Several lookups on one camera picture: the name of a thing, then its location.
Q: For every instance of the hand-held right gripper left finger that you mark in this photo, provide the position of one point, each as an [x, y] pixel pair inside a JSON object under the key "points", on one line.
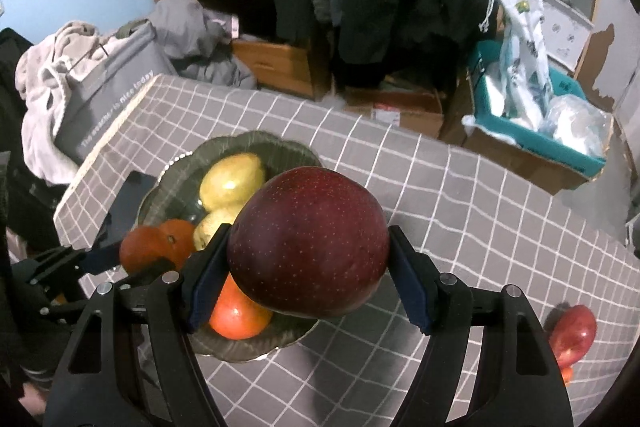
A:
{"points": [[207, 287]]}

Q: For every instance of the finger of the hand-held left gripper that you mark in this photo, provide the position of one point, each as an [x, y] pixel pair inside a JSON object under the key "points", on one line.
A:
{"points": [[150, 274], [80, 262]]}

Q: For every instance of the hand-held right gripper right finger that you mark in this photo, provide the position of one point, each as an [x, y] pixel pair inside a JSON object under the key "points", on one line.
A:
{"points": [[412, 287]]}

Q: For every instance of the small orange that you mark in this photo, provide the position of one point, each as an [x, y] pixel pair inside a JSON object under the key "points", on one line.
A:
{"points": [[140, 247], [181, 239]]}

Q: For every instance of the large orange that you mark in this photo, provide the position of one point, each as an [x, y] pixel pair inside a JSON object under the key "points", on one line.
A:
{"points": [[240, 314]]}

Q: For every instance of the small yellow pear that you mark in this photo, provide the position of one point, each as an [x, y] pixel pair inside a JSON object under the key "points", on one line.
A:
{"points": [[212, 227]]}

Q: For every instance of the dark glass scalloped plate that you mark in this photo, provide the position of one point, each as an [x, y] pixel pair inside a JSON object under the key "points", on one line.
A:
{"points": [[170, 187]]}

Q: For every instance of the large yellow pear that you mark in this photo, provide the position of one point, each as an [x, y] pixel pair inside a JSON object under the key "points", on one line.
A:
{"points": [[232, 179]]}

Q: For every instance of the dark red apple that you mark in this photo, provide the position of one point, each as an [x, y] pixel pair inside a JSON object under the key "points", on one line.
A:
{"points": [[310, 242]]}

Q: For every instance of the grey checked tablecloth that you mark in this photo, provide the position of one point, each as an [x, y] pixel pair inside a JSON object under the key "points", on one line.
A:
{"points": [[450, 232]]}

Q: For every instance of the large brown cardboard box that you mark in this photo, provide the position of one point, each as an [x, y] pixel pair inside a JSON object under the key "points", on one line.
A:
{"points": [[510, 162]]}

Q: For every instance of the grey printed fabric bag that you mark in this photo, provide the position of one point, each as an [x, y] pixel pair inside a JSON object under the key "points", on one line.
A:
{"points": [[110, 97]]}

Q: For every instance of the bright red apple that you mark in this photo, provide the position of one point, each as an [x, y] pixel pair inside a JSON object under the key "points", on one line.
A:
{"points": [[575, 332]]}

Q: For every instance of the beige fleece cloth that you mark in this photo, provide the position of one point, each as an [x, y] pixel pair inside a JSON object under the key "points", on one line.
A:
{"points": [[45, 82]]}

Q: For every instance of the teal cardboard box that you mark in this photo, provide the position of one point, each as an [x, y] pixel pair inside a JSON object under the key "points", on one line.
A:
{"points": [[565, 159]]}

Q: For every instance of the clear plastic bag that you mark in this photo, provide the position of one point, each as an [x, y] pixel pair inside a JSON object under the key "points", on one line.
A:
{"points": [[580, 127]]}

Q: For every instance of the wooden drawer box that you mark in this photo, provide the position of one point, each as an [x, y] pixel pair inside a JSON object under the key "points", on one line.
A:
{"points": [[280, 64]]}

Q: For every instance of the grey crumpled jacket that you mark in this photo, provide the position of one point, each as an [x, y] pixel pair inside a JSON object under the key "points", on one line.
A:
{"points": [[200, 42]]}

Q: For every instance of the white printed plastic bag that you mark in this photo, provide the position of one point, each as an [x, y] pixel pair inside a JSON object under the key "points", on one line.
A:
{"points": [[520, 32]]}

